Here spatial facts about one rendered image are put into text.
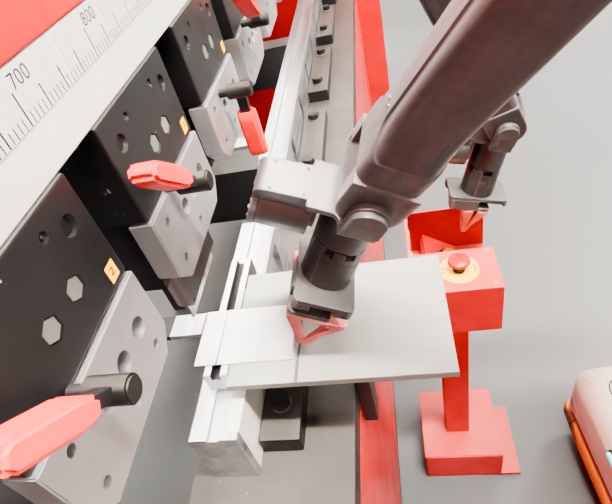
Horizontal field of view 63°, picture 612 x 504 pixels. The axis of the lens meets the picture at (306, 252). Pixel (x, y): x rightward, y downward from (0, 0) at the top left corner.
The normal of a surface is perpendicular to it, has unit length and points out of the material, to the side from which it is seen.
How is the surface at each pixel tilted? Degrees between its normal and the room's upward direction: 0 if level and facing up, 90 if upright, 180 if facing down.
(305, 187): 32
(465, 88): 108
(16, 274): 90
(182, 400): 0
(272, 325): 0
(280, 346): 0
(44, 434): 90
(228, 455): 90
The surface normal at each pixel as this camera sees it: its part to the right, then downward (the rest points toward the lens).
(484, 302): -0.07, 0.69
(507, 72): -0.11, 0.91
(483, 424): -0.22, -0.72
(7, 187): 0.97, -0.11
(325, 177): 0.20, -0.37
